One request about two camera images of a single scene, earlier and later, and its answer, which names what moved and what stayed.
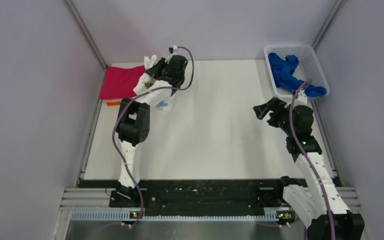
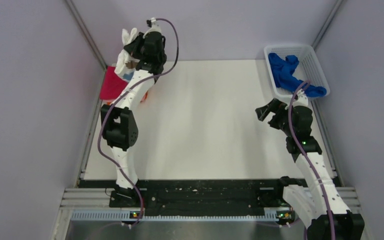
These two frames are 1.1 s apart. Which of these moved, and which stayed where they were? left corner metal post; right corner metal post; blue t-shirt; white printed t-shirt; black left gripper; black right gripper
Moved: black left gripper; white printed t-shirt
Stayed: right corner metal post; blue t-shirt; black right gripper; left corner metal post
